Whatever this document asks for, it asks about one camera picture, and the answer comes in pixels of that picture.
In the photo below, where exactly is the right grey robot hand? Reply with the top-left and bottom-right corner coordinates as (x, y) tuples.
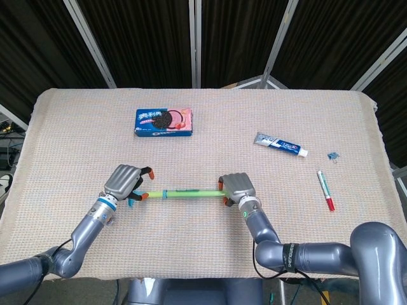
(217, 172), (257, 207)

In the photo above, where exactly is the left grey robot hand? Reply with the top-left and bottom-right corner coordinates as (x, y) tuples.
(104, 163), (156, 205)

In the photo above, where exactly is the green blue telescopic stick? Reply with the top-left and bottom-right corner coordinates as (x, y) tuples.
(127, 187), (224, 208)

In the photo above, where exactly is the blue white toothpaste tube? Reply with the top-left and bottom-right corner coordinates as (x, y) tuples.
(253, 131), (309, 158)

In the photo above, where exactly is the beige woven table cloth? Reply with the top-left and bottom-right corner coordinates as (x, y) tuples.
(0, 87), (399, 283)

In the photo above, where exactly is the blue Oreo cookie box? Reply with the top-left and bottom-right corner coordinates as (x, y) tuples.
(132, 107), (195, 139)

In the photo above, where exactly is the white marker red cap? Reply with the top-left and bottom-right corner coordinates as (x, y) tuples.
(316, 170), (336, 213)

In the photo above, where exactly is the grey robot torso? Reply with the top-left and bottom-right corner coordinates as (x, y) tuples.
(127, 277), (265, 305)

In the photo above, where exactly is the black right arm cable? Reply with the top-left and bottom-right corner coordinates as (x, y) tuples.
(252, 239), (332, 305)

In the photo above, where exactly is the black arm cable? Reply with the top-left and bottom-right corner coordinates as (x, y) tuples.
(252, 239), (332, 305)
(18, 237), (74, 305)

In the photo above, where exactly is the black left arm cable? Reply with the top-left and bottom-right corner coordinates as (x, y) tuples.
(18, 237), (74, 305)

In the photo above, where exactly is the black printed arm strap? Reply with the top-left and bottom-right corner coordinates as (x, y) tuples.
(280, 242), (299, 275)

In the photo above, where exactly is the white screen frame post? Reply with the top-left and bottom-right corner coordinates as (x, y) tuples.
(62, 0), (117, 90)
(236, 0), (300, 91)
(188, 0), (203, 90)
(0, 104), (30, 132)
(350, 27), (407, 93)

